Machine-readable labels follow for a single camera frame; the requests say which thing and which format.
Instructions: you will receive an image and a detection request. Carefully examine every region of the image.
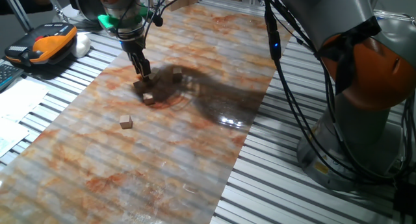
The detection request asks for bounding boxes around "black round drum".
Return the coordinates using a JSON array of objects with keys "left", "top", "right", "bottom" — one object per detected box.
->
[{"left": 67, "top": 0, "right": 107, "bottom": 23}]

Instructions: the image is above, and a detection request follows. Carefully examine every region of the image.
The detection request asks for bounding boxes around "orange marble pattern sheet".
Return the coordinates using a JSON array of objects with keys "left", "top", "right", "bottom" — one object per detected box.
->
[{"left": 0, "top": 3, "right": 292, "bottom": 224}]

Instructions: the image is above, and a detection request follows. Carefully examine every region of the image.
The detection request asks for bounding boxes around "black keyboard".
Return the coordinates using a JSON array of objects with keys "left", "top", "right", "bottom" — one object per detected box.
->
[{"left": 0, "top": 63, "right": 25, "bottom": 92}]

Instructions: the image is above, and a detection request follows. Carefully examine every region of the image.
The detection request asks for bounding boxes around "white paper with print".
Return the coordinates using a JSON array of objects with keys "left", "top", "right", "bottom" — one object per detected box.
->
[{"left": 0, "top": 117, "right": 31, "bottom": 158}]

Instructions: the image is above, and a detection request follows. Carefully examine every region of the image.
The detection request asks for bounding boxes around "orange and black teach pendant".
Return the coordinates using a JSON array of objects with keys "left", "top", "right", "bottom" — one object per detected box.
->
[{"left": 4, "top": 21, "right": 78, "bottom": 68}]

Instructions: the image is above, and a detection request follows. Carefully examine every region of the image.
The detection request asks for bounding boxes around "blank white paper sheet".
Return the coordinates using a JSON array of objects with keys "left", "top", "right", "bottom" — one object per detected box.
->
[{"left": 0, "top": 78, "right": 49, "bottom": 123}]

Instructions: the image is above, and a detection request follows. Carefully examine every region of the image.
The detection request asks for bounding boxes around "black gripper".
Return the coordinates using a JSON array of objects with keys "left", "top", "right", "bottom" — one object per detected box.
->
[{"left": 119, "top": 34, "right": 152, "bottom": 81}]

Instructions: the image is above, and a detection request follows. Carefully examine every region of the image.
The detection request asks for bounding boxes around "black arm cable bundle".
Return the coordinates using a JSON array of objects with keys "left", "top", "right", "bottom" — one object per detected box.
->
[{"left": 259, "top": 0, "right": 416, "bottom": 186}]

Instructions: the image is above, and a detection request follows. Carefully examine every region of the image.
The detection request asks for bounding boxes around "grey aluminium bar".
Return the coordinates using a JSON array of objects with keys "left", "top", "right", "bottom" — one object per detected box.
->
[{"left": 1, "top": 0, "right": 34, "bottom": 32}]

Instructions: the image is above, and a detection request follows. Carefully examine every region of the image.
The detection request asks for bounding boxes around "grey metal base plate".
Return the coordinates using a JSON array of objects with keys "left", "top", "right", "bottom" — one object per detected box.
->
[{"left": 53, "top": 5, "right": 121, "bottom": 36}]

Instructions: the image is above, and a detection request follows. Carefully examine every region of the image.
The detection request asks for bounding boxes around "black sleeved forearm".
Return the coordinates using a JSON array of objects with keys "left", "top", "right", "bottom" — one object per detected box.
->
[{"left": 0, "top": 0, "right": 55, "bottom": 16}]

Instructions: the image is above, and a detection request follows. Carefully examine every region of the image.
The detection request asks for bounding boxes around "white rounded object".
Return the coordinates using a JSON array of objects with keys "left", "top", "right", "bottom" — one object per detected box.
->
[{"left": 70, "top": 32, "right": 92, "bottom": 58}]

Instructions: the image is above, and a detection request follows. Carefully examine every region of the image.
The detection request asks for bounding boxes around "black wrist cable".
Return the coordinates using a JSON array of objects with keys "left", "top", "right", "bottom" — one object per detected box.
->
[{"left": 116, "top": 0, "right": 190, "bottom": 49}]

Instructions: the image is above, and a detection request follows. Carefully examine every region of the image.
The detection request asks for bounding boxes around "black strap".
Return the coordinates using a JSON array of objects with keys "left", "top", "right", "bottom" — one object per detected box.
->
[{"left": 313, "top": 16, "right": 383, "bottom": 97}]

